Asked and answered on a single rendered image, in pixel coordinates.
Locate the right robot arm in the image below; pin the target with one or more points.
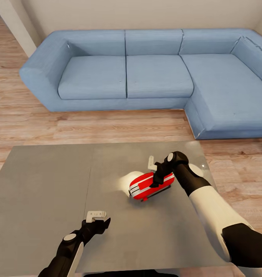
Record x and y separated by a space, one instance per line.
230 235

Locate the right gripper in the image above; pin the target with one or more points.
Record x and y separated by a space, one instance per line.
158 176

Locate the radio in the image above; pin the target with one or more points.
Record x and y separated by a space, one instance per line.
139 188

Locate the sofa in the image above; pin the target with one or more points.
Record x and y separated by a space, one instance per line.
213 74

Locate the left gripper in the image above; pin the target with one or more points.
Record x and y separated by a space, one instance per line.
96 227

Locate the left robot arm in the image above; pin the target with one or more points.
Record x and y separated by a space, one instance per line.
70 249

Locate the coffee table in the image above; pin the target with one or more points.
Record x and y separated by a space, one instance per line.
46 192

